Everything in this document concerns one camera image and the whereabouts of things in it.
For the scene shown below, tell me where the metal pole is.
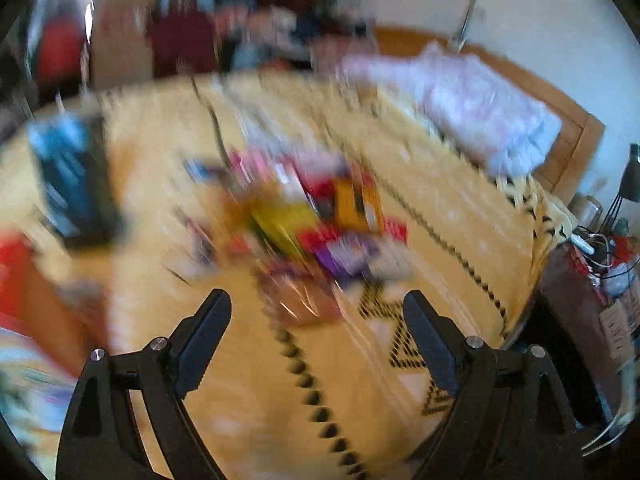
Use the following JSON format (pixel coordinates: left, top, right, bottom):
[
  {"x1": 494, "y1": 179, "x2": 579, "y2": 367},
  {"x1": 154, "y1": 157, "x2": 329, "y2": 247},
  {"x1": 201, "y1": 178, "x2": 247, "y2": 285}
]
[{"x1": 452, "y1": 0, "x2": 488, "y2": 53}]

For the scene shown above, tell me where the dark nightstand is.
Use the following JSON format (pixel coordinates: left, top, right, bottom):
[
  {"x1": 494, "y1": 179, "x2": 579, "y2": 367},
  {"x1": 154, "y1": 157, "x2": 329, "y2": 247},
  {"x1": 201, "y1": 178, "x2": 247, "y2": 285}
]
[{"x1": 537, "y1": 240, "x2": 640, "y2": 426}]

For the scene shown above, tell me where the pile of mixed snack packets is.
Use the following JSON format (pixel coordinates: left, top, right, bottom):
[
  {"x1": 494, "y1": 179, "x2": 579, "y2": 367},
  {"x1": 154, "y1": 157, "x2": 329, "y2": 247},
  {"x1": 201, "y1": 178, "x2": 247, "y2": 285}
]
[{"x1": 175, "y1": 150, "x2": 416, "y2": 328}]

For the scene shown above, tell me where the yellow patterned blanket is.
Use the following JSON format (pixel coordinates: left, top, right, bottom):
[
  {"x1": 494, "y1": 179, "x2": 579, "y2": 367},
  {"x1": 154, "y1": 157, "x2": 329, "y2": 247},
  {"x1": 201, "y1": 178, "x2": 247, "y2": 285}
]
[{"x1": 0, "y1": 70, "x2": 581, "y2": 480}]

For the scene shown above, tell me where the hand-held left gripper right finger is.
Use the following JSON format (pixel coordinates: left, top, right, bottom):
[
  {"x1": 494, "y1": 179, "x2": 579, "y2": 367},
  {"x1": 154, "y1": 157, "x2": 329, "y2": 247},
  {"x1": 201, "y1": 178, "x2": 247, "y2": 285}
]
[{"x1": 404, "y1": 291, "x2": 583, "y2": 480}]

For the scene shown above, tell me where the wooden headboard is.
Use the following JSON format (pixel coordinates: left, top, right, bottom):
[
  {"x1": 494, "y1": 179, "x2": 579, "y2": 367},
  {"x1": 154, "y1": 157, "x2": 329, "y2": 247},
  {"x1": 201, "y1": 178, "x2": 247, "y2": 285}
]
[{"x1": 372, "y1": 27, "x2": 606, "y2": 201}]

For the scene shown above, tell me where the red box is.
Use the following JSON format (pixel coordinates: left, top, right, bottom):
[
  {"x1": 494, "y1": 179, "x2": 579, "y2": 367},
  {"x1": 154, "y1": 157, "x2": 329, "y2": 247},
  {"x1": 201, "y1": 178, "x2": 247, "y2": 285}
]
[{"x1": 37, "y1": 20, "x2": 88, "y2": 86}]

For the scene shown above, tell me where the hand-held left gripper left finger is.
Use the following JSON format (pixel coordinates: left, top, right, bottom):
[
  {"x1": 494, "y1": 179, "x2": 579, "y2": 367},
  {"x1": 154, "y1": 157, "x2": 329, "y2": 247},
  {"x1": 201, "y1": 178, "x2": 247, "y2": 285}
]
[{"x1": 55, "y1": 289, "x2": 232, "y2": 480}]

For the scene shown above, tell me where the dark red cloth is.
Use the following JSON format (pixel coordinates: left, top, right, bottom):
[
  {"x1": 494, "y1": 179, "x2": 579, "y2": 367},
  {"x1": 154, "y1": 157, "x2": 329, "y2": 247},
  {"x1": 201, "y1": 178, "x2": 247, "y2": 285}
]
[{"x1": 147, "y1": 12, "x2": 221, "y2": 78}]

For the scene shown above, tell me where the black desk lamp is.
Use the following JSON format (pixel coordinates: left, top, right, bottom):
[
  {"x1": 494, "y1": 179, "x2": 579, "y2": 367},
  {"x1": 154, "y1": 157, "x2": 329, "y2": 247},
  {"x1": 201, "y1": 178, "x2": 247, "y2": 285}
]
[{"x1": 602, "y1": 142, "x2": 640, "y2": 231}]

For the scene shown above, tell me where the orange cardboard box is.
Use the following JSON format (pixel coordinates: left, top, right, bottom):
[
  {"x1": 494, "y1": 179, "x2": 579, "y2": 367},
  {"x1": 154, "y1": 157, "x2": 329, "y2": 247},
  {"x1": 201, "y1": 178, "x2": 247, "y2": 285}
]
[{"x1": 0, "y1": 240, "x2": 108, "y2": 361}]

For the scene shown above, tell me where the black printed box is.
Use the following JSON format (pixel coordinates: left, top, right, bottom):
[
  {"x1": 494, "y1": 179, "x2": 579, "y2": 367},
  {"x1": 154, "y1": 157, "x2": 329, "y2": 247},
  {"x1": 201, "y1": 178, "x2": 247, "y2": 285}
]
[{"x1": 27, "y1": 112, "x2": 126, "y2": 251}]

